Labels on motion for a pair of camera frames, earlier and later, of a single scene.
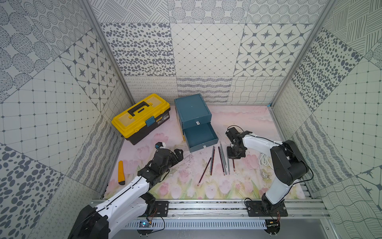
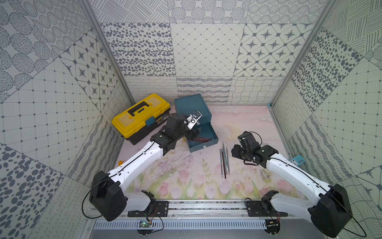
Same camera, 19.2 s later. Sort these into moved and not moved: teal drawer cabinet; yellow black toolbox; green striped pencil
Moved: green striped pencil
Not moved: teal drawer cabinet; yellow black toolbox
